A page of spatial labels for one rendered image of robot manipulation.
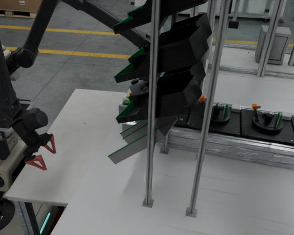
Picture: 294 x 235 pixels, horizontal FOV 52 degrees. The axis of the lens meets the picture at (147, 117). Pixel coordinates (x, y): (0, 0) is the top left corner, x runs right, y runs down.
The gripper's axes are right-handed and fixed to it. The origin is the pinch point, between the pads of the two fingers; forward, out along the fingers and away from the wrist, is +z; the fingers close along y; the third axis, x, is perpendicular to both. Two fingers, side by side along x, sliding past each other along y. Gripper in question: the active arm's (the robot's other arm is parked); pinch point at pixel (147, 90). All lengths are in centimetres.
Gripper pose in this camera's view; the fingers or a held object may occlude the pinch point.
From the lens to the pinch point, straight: 152.4
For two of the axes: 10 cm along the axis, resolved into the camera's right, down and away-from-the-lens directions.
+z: -0.2, 8.2, 5.7
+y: 2.4, -5.5, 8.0
